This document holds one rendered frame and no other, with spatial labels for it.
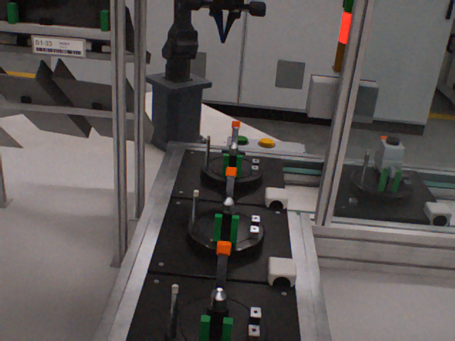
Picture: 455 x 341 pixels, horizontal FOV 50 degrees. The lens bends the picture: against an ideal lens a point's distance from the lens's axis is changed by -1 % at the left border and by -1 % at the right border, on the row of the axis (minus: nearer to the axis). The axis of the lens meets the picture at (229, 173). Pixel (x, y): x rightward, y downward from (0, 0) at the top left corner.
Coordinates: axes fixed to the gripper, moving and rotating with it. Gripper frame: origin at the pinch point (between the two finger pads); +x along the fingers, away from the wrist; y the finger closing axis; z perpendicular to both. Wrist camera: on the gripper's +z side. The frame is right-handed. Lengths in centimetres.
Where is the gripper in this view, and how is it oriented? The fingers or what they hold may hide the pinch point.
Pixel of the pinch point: (224, 28)
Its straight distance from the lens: 122.5
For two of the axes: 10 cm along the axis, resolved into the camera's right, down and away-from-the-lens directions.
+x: -0.8, 8.9, 4.5
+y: 10.0, 1.0, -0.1
